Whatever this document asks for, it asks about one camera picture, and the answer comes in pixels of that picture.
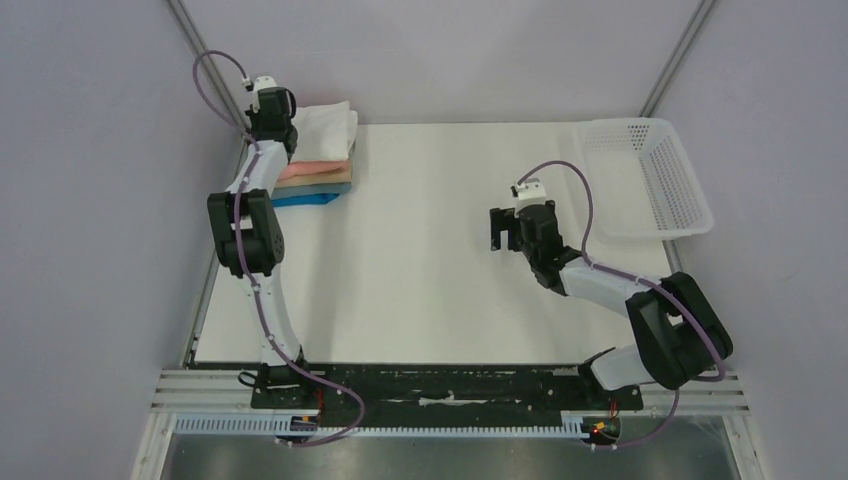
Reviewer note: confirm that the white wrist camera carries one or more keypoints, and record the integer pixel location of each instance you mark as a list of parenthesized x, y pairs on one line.
[(258, 83), (531, 192)]

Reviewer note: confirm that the aluminium frame post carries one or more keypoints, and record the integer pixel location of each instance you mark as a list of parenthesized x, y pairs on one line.
[(687, 39), (208, 76)]

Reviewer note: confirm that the folded beige t shirt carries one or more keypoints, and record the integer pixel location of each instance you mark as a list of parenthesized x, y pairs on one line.
[(341, 175)]

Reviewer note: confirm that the right aluminium frame post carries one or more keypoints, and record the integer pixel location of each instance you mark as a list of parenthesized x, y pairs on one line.
[(687, 39)]

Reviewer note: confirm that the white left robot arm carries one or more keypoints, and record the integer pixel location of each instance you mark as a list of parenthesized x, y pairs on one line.
[(249, 241)]

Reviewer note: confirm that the folded pink t shirt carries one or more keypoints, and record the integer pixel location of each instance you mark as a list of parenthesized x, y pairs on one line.
[(305, 168)]

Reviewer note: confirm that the left aluminium frame post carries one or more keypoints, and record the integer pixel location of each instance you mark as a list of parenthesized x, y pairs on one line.
[(208, 76)]

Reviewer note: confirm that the folded grey-blue t shirt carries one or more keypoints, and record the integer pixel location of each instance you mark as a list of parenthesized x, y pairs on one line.
[(307, 190)]

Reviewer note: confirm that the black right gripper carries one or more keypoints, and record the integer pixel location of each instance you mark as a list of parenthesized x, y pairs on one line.
[(502, 228)]

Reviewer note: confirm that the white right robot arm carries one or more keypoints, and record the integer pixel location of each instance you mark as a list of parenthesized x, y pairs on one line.
[(678, 336)]

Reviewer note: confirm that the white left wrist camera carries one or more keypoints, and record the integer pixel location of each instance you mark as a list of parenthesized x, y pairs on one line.
[(258, 83)]

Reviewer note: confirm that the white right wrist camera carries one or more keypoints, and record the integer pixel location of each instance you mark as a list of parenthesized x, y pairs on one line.
[(531, 192)]

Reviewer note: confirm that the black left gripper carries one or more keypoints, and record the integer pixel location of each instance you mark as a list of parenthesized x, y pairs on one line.
[(254, 119)]

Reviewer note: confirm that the folded bright blue t shirt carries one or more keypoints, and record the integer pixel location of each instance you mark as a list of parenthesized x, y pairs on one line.
[(305, 200)]

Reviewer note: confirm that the white perforated plastic basket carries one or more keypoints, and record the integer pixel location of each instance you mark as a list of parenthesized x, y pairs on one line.
[(644, 187)]

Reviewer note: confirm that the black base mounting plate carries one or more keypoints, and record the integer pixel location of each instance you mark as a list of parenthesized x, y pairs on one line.
[(442, 395)]

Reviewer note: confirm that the white slotted cable duct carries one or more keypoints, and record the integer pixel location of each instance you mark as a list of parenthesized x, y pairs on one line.
[(292, 426)]

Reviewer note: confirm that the white t shirt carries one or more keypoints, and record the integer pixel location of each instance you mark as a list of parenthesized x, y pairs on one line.
[(326, 133)]

